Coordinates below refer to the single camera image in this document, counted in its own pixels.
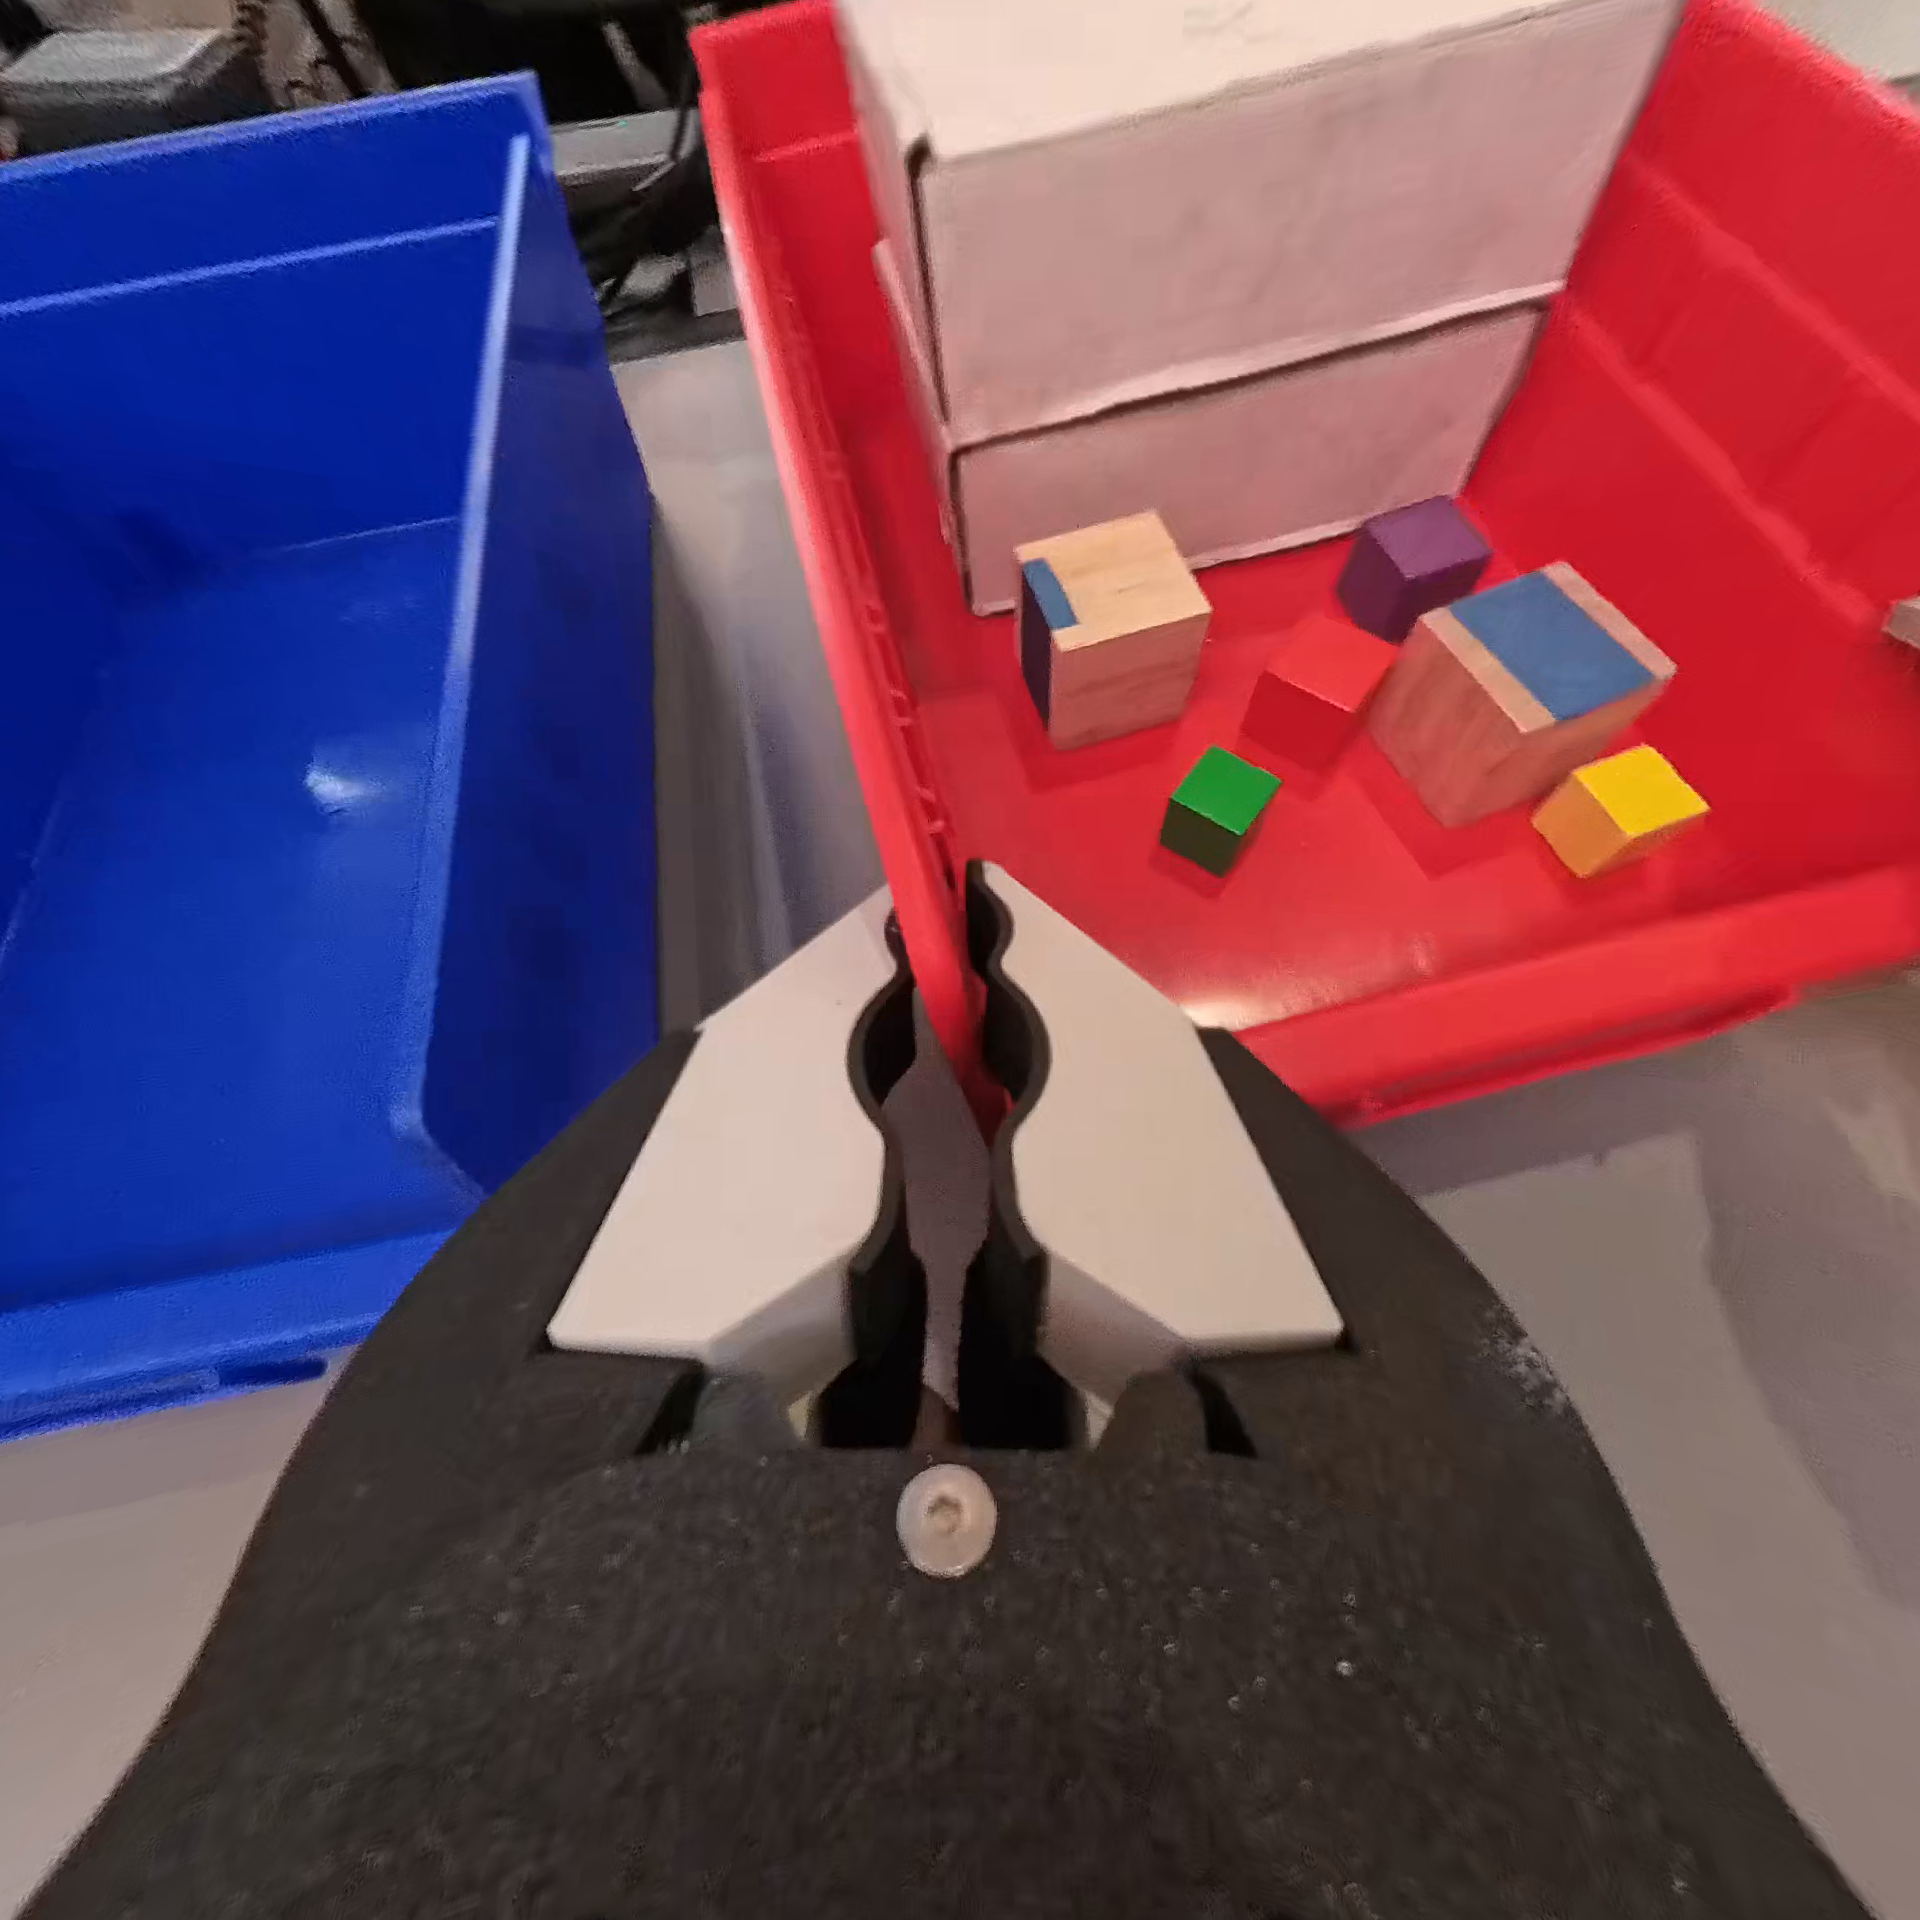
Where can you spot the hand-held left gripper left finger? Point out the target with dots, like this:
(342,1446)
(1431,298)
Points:
(720,1200)

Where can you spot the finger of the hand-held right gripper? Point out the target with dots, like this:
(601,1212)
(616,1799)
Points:
(1905,622)

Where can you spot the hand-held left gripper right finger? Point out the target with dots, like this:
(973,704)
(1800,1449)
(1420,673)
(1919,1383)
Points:
(1155,1200)

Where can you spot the red plastic bin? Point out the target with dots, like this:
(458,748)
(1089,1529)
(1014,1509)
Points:
(1350,960)

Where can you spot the yellow wooden cube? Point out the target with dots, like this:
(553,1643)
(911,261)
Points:
(1621,803)

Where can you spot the green wooden cube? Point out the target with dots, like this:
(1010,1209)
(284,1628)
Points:
(1214,803)

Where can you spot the blue wooden cube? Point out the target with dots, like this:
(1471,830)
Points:
(1124,645)
(1484,721)

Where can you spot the purple wooden cube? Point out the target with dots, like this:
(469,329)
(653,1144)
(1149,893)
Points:
(1410,563)

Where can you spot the red wooden cube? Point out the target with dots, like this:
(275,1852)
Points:
(1313,690)

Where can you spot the blue plastic bin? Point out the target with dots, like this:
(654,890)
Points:
(224,900)

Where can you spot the white cardboard mailer box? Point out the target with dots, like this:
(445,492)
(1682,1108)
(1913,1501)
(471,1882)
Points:
(1201,224)
(1231,465)

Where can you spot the grey box device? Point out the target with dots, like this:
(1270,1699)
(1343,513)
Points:
(104,83)

